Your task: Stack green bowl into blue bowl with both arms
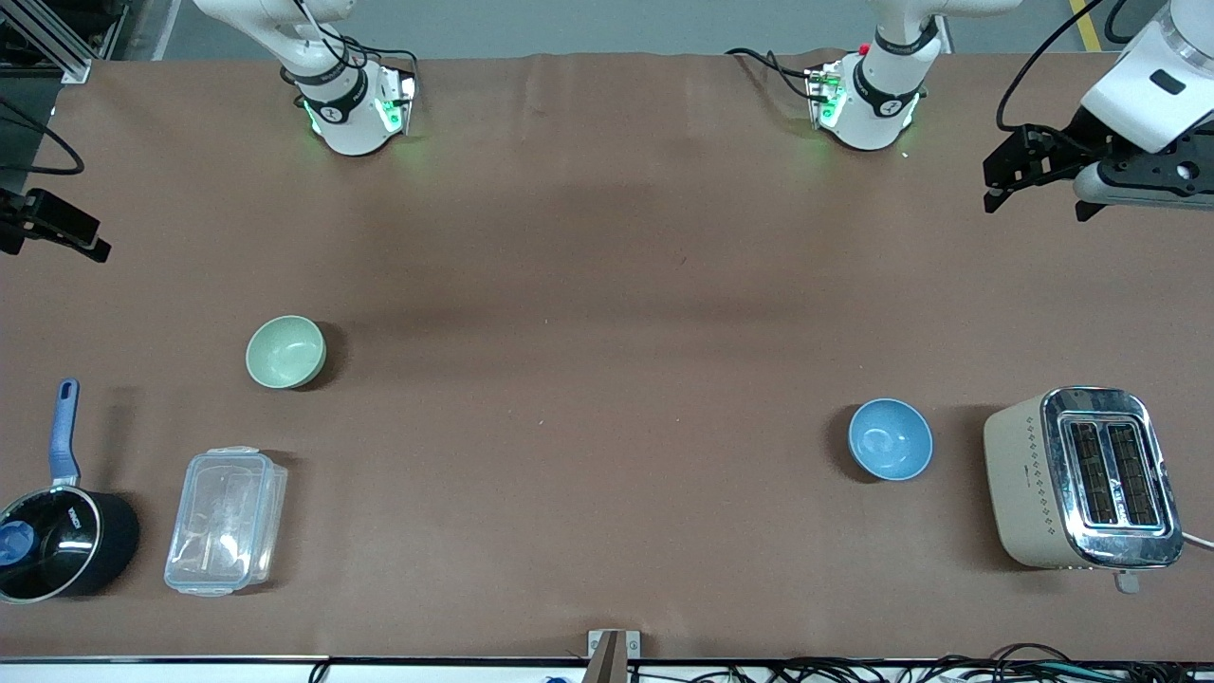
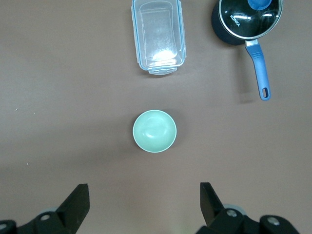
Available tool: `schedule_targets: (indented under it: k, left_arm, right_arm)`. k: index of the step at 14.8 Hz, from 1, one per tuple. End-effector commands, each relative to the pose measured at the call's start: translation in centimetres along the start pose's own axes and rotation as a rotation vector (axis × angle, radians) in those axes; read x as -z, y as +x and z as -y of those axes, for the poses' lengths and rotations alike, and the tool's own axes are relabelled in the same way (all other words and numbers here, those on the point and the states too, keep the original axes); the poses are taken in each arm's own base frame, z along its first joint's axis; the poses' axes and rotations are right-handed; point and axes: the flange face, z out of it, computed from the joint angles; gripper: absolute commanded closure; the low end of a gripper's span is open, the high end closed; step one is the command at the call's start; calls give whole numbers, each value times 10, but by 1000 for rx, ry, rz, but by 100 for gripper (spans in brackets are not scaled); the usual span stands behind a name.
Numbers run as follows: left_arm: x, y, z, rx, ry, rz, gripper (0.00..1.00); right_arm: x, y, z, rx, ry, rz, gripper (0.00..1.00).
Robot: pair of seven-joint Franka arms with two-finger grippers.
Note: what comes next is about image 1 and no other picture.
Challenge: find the black left base cable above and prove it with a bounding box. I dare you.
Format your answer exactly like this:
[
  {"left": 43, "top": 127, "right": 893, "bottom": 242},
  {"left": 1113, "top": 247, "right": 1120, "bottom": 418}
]
[{"left": 725, "top": 47, "right": 819, "bottom": 100}]

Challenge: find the black saucepan blue handle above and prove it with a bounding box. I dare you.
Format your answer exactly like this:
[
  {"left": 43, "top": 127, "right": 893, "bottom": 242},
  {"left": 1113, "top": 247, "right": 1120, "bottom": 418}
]
[{"left": 0, "top": 378, "right": 141, "bottom": 604}]

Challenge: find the black base cable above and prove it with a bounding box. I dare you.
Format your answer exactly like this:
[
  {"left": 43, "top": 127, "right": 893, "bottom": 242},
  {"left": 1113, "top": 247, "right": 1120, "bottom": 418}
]
[
  {"left": 725, "top": 47, "right": 819, "bottom": 100},
  {"left": 290, "top": 0, "right": 420, "bottom": 105}
]

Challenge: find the beige chrome toaster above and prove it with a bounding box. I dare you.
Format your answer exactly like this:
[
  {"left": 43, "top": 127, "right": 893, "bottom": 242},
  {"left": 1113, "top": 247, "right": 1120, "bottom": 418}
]
[{"left": 983, "top": 386, "right": 1186, "bottom": 595}]

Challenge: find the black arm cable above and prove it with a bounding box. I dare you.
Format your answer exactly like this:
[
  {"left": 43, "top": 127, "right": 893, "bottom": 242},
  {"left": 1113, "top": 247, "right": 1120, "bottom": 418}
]
[
  {"left": 995, "top": 0, "right": 1139, "bottom": 134},
  {"left": 0, "top": 95, "right": 86, "bottom": 177}
]

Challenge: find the blue bowl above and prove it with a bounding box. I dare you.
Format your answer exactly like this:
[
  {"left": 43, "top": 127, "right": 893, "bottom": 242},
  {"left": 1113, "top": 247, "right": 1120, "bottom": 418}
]
[{"left": 848, "top": 398, "right": 934, "bottom": 482}]

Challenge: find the black floor cable bundle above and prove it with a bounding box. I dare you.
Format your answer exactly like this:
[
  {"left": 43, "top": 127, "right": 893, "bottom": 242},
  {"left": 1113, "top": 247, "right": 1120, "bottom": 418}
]
[{"left": 626, "top": 642, "right": 1214, "bottom": 683}]

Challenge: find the clear plastic food container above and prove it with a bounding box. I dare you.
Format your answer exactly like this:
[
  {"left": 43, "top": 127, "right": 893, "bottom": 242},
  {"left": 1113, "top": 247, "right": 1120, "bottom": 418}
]
[{"left": 163, "top": 446, "right": 289, "bottom": 598}]

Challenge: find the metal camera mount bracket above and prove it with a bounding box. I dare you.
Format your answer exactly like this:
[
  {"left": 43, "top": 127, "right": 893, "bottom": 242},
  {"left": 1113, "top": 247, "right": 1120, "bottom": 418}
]
[{"left": 586, "top": 628, "right": 642, "bottom": 683}]

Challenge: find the glass lid blue knob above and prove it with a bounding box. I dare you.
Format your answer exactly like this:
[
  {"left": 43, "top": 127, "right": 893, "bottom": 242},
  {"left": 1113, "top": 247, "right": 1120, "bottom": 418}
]
[{"left": 0, "top": 500, "right": 100, "bottom": 600}]

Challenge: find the green bowl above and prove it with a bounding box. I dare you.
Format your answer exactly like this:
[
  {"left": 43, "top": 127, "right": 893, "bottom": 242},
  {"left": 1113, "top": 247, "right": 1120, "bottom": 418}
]
[{"left": 246, "top": 315, "right": 328, "bottom": 390}]

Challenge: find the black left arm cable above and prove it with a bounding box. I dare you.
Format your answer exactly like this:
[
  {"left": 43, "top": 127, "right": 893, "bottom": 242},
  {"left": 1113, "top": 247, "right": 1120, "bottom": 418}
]
[{"left": 995, "top": 0, "right": 1139, "bottom": 134}]

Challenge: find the brown table cover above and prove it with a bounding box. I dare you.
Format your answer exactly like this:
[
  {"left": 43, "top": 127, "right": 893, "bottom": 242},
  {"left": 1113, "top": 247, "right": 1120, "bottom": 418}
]
[{"left": 0, "top": 49, "right": 1214, "bottom": 662}]

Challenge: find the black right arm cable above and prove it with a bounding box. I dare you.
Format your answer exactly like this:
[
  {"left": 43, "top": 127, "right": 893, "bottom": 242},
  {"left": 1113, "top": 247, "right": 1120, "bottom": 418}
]
[{"left": 0, "top": 95, "right": 86, "bottom": 177}]

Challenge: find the black right base cable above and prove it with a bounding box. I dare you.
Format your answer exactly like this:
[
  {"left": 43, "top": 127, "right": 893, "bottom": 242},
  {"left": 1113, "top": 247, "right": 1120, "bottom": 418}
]
[{"left": 290, "top": 0, "right": 420, "bottom": 105}]

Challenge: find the aluminium frame profile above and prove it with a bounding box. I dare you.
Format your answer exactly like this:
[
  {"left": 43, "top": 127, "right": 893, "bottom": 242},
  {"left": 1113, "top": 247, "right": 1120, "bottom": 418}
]
[{"left": 0, "top": 0, "right": 93, "bottom": 85}]

